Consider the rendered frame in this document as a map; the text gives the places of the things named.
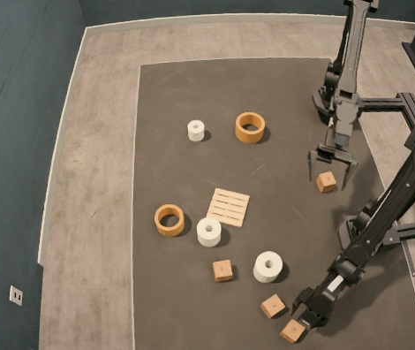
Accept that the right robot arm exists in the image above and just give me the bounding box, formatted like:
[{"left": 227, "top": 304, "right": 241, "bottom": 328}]
[{"left": 318, "top": 0, "right": 379, "bottom": 152}]

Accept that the small square wooden pallet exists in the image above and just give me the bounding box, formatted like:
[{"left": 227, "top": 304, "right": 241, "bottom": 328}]
[{"left": 206, "top": 188, "right": 249, "bottom": 228}]

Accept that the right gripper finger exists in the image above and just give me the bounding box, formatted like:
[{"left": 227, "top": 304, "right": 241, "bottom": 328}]
[
  {"left": 308, "top": 152, "right": 319, "bottom": 182},
  {"left": 343, "top": 163, "right": 358, "bottom": 191}
]

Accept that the orange-brown open cup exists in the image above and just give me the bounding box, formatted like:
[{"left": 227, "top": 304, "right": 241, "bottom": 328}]
[{"left": 155, "top": 205, "right": 185, "bottom": 236}]

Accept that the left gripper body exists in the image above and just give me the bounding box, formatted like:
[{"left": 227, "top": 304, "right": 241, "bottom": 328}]
[{"left": 297, "top": 286, "right": 336, "bottom": 325}]

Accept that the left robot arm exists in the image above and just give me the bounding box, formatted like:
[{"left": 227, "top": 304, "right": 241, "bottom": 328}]
[{"left": 300, "top": 127, "right": 415, "bottom": 326}]

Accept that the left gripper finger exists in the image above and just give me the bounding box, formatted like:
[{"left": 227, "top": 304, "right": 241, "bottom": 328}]
[
  {"left": 291, "top": 298, "right": 302, "bottom": 316},
  {"left": 310, "top": 322, "right": 325, "bottom": 330}
]

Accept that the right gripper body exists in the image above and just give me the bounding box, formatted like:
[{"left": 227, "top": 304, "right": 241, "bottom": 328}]
[{"left": 316, "top": 145, "right": 358, "bottom": 166}]

